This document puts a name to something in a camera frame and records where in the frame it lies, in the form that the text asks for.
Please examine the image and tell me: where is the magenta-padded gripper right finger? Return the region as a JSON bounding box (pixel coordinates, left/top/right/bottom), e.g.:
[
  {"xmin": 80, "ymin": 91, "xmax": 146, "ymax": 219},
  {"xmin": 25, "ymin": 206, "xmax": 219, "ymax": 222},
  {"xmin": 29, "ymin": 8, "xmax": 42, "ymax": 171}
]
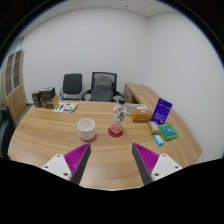
[{"xmin": 131, "ymin": 142, "xmax": 184, "ymax": 186}]

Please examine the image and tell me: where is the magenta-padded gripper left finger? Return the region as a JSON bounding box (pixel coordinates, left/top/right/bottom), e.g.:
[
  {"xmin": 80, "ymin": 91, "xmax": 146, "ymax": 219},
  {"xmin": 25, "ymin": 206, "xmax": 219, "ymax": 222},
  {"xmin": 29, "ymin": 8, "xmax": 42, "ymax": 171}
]
[{"xmin": 41, "ymin": 142, "xmax": 92, "ymax": 186}]

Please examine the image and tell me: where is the clear drink bottle black cap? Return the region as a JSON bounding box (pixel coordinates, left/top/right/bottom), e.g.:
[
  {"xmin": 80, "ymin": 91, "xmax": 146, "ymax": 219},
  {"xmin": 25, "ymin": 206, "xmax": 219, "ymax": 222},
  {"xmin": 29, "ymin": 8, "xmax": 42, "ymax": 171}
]
[{"xmin": 110, "ymin": 98, "xmax": 127, "ymax": 135}]

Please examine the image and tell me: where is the small blue packet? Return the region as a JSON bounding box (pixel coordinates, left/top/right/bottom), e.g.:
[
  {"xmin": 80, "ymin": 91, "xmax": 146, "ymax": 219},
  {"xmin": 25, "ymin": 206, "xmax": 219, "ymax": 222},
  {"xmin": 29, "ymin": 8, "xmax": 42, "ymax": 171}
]
[{"xmin": 152, "ymin": 134, "xmax": 165, "ymax": 147}]

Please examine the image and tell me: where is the green packet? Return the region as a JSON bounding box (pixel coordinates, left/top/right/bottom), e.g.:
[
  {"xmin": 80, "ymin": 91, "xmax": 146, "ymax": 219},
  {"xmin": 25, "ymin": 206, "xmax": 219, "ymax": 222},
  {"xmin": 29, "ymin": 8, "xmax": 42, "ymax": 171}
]
[{"xmin": 157, "ymin": 123, "xmax": 179, "ymax": 142}]

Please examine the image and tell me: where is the white speckled ceramic cup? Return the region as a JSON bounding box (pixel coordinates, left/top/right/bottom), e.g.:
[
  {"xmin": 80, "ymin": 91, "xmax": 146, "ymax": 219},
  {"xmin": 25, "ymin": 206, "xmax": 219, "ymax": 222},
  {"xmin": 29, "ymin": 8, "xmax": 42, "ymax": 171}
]
[{"xmin": 76, "ymin": 118, "xmax": 97, "ymax": 142}]

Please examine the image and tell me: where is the flat round red coaster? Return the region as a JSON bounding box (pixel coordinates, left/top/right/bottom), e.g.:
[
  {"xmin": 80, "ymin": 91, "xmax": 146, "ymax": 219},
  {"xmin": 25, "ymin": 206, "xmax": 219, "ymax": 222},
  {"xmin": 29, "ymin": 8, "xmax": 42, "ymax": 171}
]
[{"xmin": 107, "ymin": 126, "xmax": 124, "ymax": 138}]

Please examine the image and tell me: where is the orange-brown box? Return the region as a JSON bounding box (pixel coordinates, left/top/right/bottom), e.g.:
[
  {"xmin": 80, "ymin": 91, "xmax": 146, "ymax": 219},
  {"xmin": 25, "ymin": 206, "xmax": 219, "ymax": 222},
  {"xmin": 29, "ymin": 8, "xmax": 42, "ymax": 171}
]
[{"xmin": 129, "ymin": 108, "xmax": 153, "ymax": 124}]

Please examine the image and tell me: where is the purple standing pouch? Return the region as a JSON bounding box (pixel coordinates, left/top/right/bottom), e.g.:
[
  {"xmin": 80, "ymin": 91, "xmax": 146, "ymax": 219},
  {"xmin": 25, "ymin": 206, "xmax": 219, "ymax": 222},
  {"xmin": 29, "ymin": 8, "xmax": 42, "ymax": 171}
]
[{"xmin": 150, "ymin": 97, "xmax": 174, "ymax": 125}]

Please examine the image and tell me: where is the green and purple leaflet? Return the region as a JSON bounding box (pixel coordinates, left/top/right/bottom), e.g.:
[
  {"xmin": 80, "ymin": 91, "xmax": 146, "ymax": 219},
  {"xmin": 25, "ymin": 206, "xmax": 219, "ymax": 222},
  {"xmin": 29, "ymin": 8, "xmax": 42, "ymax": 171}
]
[{"xmin": 52, "ymin": 102, "xmax": 79, "ymax": 113}]

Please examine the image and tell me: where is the brown cardboard box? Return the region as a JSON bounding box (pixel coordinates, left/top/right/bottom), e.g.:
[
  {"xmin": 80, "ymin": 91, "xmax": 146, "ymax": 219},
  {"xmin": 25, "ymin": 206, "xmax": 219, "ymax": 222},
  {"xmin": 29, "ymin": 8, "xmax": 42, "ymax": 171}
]
[{"xmin": 44, "ymin": 94, "xmax": 60, "ymax": 110}]

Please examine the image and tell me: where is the wooden side desk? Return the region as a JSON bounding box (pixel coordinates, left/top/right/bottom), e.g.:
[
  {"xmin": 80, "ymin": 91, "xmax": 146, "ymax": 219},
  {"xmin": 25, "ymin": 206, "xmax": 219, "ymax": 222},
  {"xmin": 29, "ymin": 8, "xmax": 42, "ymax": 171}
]
[{"xmin": 122, "ymin": 82, "xmax": 161, "ymax": 108}]

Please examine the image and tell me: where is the dark brown box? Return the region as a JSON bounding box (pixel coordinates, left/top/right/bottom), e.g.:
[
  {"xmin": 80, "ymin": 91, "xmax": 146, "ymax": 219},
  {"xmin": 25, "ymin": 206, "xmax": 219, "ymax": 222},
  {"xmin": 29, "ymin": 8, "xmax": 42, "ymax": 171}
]
[{"xmin": 31, "ymin": 87, "xmax": 57, "ymax": 109}]

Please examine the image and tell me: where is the dark armchair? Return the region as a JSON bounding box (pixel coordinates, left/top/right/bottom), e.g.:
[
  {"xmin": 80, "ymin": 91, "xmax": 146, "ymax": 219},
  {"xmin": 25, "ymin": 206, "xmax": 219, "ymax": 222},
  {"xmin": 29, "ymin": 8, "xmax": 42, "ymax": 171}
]
[{"xmin": 0, "ymin": 105, "xmax": 16, "ymax": 159}]

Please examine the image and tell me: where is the black office chair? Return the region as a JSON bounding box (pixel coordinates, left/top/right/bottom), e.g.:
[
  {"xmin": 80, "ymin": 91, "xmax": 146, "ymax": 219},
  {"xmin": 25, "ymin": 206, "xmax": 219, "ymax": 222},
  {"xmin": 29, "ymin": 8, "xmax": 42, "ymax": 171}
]
[{"xmin": 59, "ymin": 72, "xmax": 84, "ymax": 101}]

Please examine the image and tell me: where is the grey mesh office chair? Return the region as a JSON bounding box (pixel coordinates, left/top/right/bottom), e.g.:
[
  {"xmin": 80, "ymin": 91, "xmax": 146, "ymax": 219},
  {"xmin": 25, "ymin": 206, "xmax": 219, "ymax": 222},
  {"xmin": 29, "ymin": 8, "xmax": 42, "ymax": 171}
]
[{"xmin": 81, "ymin": 71, "xmax": 125, "ymax": 103}]

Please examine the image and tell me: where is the wooden shelf cabinet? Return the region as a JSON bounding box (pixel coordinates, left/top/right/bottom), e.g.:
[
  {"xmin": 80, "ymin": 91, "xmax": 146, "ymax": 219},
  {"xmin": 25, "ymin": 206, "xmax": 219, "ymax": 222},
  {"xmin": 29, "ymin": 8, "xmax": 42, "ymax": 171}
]
[{"xmin": 1, "ymin": 49, "xmax": 28, "ymax": 123}]

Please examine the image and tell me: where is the white sheet with ring print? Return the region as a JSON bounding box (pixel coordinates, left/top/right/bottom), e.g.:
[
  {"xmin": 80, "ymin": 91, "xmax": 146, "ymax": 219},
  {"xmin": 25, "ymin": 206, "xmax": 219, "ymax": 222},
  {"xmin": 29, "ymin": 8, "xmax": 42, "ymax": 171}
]
[{"xmin": 123, "ymin": 103, "xmax": 148, "ymax": 113}]

